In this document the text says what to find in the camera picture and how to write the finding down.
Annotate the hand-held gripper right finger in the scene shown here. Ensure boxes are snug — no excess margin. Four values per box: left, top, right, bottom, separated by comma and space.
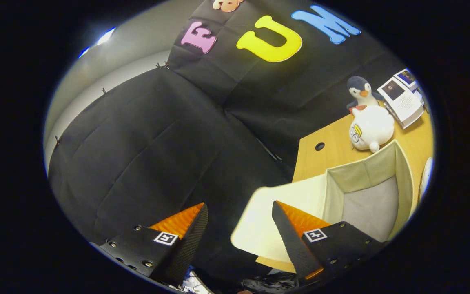
272, 201, 387, 281

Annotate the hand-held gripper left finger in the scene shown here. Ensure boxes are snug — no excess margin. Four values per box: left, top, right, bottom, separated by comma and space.
95, 203, 209, 285

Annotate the beige fabric storage box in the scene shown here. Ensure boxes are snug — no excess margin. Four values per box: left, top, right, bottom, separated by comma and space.
230, 139, 417, 264

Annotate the white shoe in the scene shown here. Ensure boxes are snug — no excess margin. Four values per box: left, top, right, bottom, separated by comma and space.
419, 157, 434, 201

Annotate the white object with blue marks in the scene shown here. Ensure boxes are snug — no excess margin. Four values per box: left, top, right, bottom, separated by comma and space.
177, 271, 214, 294

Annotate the black plastic bag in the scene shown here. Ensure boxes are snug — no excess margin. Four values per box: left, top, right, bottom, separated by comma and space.
241, 273, 301, 294

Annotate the black backdrop cloth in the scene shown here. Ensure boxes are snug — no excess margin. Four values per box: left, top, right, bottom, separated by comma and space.
47, 0, 408, 283

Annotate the round white plush toy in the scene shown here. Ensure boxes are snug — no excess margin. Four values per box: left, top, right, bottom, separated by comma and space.
348, 105, 395, 154

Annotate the penguin plush toy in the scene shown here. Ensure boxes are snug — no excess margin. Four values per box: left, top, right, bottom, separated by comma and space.
346, 76, 385, 116

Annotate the large white book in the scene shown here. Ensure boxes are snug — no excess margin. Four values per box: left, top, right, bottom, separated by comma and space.
377, 78, 425, 129

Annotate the blue cover book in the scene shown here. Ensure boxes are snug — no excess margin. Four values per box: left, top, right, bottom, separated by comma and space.
394, 69, 419, 91

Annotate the large bright ceiling light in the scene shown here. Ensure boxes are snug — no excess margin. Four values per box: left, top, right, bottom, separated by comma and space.
78, 27, 117, 58

